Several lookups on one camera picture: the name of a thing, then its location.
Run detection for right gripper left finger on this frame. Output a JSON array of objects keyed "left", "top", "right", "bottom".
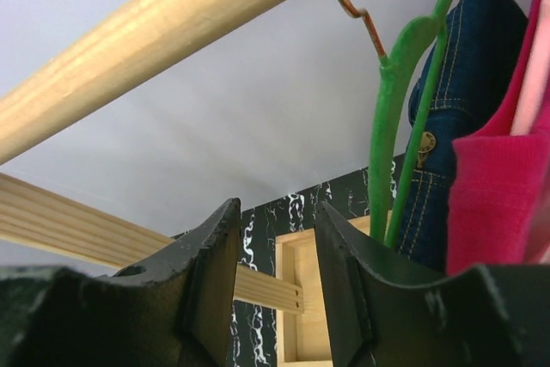
[{"left": 1, "top": 199, "right": 241, "bottom": 366}]

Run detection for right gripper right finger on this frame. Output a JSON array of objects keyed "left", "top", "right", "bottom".
[{"left": 315, "top": 202, "right": 549, "bottom": 366}]

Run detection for pink red t-shirt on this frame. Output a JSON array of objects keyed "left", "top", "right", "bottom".
[{"left": 446, "top": 0, "right": 549, "bottom": 275}]

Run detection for blue denim garment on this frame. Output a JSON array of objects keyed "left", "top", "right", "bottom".
[{"left": 395, "top": 0, "right": 528, "bottom": 272}]

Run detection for green hanger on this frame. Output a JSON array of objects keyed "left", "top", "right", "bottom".
[{"left": 338, "top": 0, "right": 453, "bottom": 248}]

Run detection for wooden clothes rack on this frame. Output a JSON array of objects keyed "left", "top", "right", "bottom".
[{"left": 0, "top": 0, "right": 370, "bottom": 367}]

